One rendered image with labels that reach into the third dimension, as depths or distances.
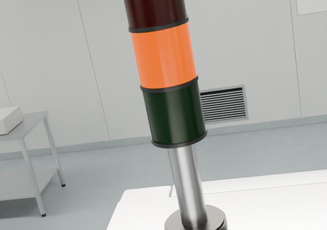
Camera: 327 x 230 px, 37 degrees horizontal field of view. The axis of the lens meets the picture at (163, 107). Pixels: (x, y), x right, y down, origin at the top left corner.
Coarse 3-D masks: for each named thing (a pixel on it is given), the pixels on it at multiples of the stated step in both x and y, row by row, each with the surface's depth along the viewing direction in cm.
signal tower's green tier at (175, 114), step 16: (144, 96) 41; (160, 96) 40; (176, 96) 40; (192, 96) 40; (160, 112) 40; (176, 112) 40; (192, 112) 41; (160, 128) 41; (176, 128) 41; (192, 128) 41
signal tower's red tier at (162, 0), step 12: (132, 0) 38; (144, 0) 37; (156, 0) 37; (168, 0) 38; (180, 0) 38; (132, 12) 38; (144, 12) 38; (156, 12) 38; (168, 12) 38; (180, 12) 38; (132, 24) 39; (144, 24) 38; (156, 24) 38
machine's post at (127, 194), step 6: (162, 186) 56; (168, 186) 56; (126, 192) 57; (132, 192) 56; (138, 192) 56; (144, 192) 56; (150, 192) 55; (156, 192) 55; (162, 192) 55; (168, 192) 55; (126, 198) 55; (132, 198) 55; (138, 198) 55; (144, 198) 54; (150, 198) 54; (156, 198) 54
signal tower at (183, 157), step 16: (144, 32) 38; (192, 80) 40; (160, 144) 42; (176, 144) 41; (192, 144) 43; (176, 160) 43; (192, 160) 43; (176, 176) 44; (192, 176) 43; (176, 192) 45; (192, 192) 44; (192, 208) 44; (208, 208) 48; (176, 224) 46; (192, 224) 45; (208, 224) 45; (224, 224) 45
